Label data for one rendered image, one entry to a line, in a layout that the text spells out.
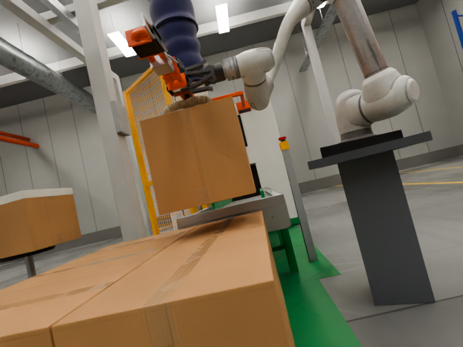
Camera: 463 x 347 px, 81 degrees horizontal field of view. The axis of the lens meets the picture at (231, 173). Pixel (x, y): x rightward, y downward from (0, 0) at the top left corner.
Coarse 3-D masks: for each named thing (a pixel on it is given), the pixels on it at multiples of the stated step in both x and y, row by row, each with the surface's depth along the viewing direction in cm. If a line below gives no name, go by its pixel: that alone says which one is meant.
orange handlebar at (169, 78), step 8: (136, 32) 77; (144, 32) 77; (152, 56) 90; (160, 56) 91; (176, 72) 104; (168, 80) 107; (184, 96) 129; (224, 96) 144; (232, 96) 144; (240, 96) 147
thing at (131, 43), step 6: (132, 30) 79; (150, 30) 79; (126, 36) 79; (150, 36) 78; (132, 42) 79; (138, 42) 78; (144, 42) 78; (150, 42) 79; (132, 48) 80; (138, 48) 81; (144, 48) 81; (150, 48) 82; (156, 48) 83; (138, 54) 84; (144, 54) 84; (150, 54) 85; (156, 54) 86
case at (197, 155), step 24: (144, 120) 112; (168, 120) 111; (192, 120) 110; (216, 120) 109; (144, 144) 111; (168, 144) 110; (192, 144) 109; (216, 144) 108; (240, 144) 107; (168, 168) 110; (192, 168) 109; (216, 168) 108; (240, 168) 107; (168, 192) 109; (192, 192) 108; (216, 192) 107; (240, 192) 106
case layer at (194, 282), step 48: (144, 240) 151; (192, 240) 107; (240, 240) 83; (48, 288) 80; (96, 288) 66; (144, 288) 56; (192, 288) 49; (240, 288) 44; (0, 336) 48; (48, 336) 47; (96, 336) 46; (144, 336) 45; (192, 336) 44; (240, 336) 44; (288, 336) 46
